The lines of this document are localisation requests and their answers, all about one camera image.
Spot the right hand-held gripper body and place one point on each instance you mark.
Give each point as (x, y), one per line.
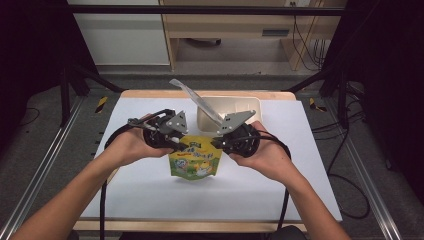
(241, 140)

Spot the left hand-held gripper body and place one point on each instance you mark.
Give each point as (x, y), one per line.
(161, 130)

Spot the yellow green spout pouch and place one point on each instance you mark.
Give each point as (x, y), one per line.
(195, 163)

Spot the white plastic divided container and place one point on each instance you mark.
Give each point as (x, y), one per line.
(233, 106)

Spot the clear bag of dried seaweed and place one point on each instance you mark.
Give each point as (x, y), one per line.
(200, 100)

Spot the person's left hand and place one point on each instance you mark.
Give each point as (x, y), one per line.
(133, 146)

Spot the person's right hand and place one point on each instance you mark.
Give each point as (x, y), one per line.
(270, 160)

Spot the wooden table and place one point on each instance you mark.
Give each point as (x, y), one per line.
(150, 94)

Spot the white table mat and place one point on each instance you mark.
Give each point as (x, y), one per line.
(220, 200)

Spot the yellow black tape strip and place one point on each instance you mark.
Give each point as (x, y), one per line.
(315, 105)
(101, 104)

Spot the black metal stand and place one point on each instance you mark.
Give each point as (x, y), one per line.
(341, 96)
(66, 96)

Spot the white cabinet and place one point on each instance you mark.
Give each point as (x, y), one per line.
(123, 36)

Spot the person's dark clothing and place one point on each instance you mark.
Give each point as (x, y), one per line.
(290, 233)

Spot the light wooden desk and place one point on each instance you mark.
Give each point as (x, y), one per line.
(233, 25)

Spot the black curtain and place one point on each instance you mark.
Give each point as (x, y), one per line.
(33, 50)
(386, 83)

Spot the aluminium floor rail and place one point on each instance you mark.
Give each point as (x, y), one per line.
(43, 163)
(363, 170)

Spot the black horizontal frame bar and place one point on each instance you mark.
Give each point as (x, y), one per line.
(206, 10)

